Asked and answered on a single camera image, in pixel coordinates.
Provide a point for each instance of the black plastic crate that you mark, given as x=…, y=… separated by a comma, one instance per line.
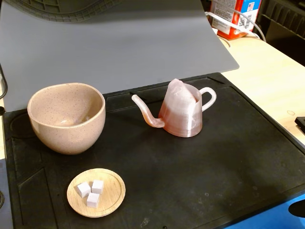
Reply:
x=286, y=23

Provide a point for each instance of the light grey silicone mat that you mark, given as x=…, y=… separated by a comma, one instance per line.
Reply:
x=119, y=47

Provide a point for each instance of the black work mat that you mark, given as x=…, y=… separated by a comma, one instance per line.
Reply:
x=190, y=167

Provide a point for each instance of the beige speckled ceramic cup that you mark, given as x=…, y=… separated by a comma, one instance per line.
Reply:
x=71, y=138

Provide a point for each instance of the red white blue carton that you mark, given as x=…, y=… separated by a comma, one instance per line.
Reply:
x=226, y=14

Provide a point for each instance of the dark grey ribbed mat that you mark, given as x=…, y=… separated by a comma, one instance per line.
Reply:
x=59, y=12

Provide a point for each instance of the blue plastic sheet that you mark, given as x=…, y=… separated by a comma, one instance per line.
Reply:
x=269, y=214

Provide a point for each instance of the translucent pink printed kettle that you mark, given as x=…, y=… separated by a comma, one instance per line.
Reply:
x=183, y=114

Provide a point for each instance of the round wooden coaster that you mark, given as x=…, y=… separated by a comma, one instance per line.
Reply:
x=112, y=190

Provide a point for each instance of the small white cube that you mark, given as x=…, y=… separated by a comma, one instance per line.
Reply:
x=98, y=186
x=93, y=200
x=83, y=190

